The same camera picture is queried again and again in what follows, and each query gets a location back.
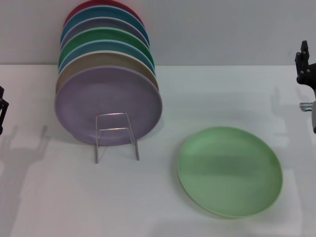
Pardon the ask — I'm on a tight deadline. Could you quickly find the grey lavender plate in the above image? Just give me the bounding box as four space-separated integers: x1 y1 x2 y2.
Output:
60 16 150 49

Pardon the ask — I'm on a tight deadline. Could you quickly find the purple plate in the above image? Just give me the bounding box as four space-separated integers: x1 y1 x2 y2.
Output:
54 65 163 146

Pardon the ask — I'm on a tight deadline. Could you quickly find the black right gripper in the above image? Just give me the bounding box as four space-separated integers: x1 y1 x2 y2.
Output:
294 40 316 87

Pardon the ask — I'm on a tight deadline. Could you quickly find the tan plate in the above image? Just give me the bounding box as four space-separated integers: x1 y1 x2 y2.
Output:
55 50 159 94

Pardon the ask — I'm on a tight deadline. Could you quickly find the clear wire plate rack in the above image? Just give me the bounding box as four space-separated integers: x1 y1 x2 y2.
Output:
95 112 140 164

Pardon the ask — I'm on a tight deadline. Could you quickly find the red plate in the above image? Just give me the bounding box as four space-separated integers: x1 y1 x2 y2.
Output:
63 0 144 29

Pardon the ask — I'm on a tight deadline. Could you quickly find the dark green plate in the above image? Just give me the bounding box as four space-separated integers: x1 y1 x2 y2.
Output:
58 27 155 67

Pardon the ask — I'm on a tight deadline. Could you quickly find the teal plate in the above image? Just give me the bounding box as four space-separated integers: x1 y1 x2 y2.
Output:
60 5 151 47

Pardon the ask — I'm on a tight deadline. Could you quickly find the light green plate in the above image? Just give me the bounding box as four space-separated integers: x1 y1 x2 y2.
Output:
177 126 284 219

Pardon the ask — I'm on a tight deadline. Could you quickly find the light blue plate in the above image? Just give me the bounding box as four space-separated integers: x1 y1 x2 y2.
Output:
58 39 156 75

